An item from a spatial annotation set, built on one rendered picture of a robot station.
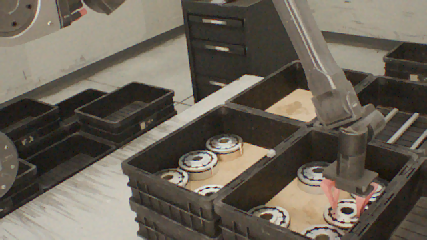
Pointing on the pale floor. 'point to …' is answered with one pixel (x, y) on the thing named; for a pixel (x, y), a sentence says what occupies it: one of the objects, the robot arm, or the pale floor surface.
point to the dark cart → (233, 42)
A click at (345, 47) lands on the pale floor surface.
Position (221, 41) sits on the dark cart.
